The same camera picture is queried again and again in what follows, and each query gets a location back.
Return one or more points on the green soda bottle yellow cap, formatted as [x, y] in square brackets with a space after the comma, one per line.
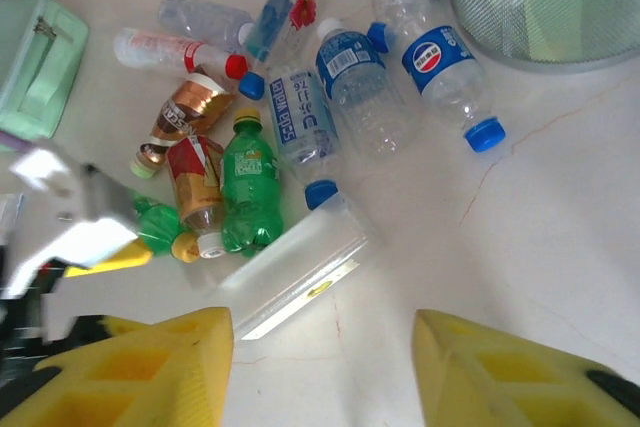
[250, 182]

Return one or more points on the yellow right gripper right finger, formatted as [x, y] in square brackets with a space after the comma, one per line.
[500, 382]

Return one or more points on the clear rectangular plastic container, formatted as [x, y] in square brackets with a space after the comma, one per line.
[300, 257]

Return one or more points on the clear bottle with red cap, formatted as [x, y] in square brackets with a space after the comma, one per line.
[160, 52]

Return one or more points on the plain clear plastic bottle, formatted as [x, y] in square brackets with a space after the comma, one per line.
[205, 22]

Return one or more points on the clear bottle blue red label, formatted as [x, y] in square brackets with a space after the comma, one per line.
[280, 17]

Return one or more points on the soda water bottle blue cap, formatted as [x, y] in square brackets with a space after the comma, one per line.
[300, 122]

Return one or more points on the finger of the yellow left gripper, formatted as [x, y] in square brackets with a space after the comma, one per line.
[115, 259]

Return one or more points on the pale green zip pouch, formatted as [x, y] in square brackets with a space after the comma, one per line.
[30, 72]

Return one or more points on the round logo bottle blue cap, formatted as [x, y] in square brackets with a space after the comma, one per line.
[435, 57]

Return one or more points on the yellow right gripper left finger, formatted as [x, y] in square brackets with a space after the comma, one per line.
[150, 377]

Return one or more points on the crushed green bottle yellow cap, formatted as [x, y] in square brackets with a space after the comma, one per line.
[160, 222]

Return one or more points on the blue label bottle white cap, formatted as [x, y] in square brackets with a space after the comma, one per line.
[360, 82]

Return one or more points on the brown coffee drink bottle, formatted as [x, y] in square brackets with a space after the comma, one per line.
[190, 107]

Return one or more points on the red gold label bottle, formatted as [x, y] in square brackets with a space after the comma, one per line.
[195, 182]

